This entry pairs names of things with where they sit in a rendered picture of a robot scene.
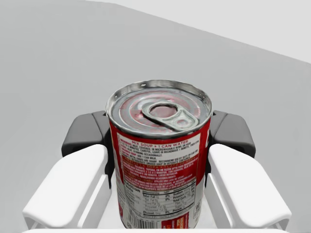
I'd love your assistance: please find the red and white can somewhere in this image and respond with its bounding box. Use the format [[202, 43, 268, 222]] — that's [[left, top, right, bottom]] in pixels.
[[105, 79, 213, 230]]

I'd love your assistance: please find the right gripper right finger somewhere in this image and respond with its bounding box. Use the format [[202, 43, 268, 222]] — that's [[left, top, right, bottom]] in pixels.
[[205, 110, 292, 229]]

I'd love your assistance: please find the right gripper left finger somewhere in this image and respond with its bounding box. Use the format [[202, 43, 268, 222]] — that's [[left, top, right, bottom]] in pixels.
[[22, 110, 115, 230]]

